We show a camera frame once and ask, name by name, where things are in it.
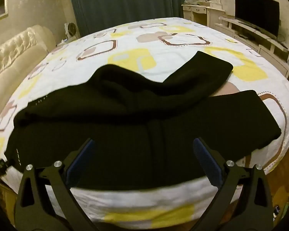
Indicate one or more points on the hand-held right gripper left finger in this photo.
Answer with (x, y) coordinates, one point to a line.
(80, 161)

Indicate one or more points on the cream tufted headboard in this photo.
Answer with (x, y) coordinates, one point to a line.
(14, 53)

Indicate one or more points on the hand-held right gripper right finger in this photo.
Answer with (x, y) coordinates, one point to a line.
(207, 163)

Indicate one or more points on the black television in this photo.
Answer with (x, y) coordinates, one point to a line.
(255, 12)

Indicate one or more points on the black pants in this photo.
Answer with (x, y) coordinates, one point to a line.
(134, 115)

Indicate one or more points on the teal curtain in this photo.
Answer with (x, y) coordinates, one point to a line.
(122, 2)

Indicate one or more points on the white television cabinet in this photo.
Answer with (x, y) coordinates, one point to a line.
(252, 37)

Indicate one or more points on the white dressing table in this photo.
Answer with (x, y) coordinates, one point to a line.
(202, 10)

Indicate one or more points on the patterned white bed sheet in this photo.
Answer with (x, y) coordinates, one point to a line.
(144, 45)

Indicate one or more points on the small white fan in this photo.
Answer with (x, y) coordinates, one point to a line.
(70, 30)

